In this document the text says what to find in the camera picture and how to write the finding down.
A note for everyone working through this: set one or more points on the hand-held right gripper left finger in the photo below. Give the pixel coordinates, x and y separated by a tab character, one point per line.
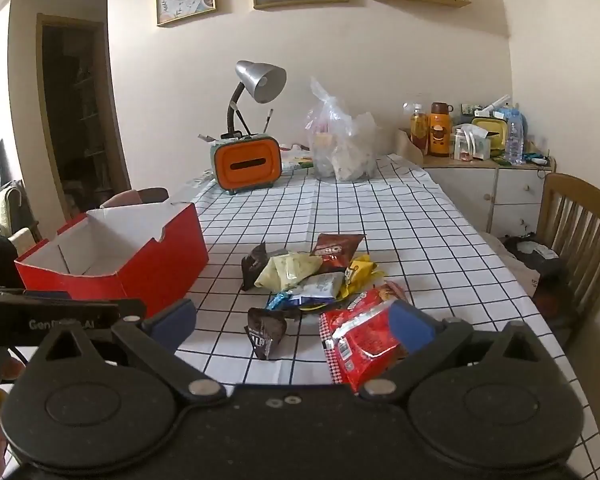
172	321

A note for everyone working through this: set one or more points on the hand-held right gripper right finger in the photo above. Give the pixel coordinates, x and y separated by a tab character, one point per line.
410	326

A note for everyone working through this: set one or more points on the large red snack packet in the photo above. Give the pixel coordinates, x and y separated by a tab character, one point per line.
365	340

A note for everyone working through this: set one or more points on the red cardboard box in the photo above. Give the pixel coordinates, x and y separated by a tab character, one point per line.
165	270

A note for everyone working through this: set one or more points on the bright yellow snack packet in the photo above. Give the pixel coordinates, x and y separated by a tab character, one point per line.
362	270

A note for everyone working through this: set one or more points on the small dark chocolate packet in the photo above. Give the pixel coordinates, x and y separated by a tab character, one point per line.
267	334

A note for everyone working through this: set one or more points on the dark brown snack packet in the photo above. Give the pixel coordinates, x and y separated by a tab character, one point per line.
254	265

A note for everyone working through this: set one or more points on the blue white snack packet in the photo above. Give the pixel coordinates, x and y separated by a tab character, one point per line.
317	287

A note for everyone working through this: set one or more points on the red-brown chip packet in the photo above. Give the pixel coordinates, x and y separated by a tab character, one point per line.
332	251

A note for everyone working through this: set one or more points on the pale yellow snack packet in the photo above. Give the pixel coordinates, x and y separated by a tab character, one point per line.
290	270

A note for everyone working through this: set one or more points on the person's left hand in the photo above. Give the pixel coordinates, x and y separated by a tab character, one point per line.
12	369

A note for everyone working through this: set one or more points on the beige armchair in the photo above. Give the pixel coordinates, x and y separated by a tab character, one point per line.
17	210

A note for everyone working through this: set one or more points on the white cabinet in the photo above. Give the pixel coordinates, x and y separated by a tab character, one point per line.
460	195

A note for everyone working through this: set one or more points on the black bag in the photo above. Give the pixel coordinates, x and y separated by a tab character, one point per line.
530	252

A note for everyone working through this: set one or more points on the orange teal tissue box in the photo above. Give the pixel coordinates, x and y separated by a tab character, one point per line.
247	164

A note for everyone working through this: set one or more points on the brown paper bag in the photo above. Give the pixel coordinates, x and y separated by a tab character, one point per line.
409	147

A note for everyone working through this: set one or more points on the clear plastic bag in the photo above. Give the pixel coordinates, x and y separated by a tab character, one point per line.
340	152

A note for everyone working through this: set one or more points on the orange thermos bottle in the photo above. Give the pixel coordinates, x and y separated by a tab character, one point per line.
439	135

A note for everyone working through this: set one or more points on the amber spray bottle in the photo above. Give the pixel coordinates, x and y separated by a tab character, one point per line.
419	130

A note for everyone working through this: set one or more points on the colourful leaflets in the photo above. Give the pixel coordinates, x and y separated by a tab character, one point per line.
296	159

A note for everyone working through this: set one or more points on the light wooden chair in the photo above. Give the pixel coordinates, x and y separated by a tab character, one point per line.
560	185

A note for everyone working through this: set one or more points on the yellow lidded container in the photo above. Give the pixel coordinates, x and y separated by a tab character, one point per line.
495	132

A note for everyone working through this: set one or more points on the thin paintbrush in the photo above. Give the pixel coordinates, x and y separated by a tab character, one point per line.
241	121
269	120

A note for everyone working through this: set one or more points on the clear water bottle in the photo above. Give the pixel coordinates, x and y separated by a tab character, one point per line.
514	140

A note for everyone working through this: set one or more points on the grey desk lamp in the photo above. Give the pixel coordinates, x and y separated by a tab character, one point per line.
260	77

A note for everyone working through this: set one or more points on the wooden door frame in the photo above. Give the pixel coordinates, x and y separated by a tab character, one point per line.
44	110

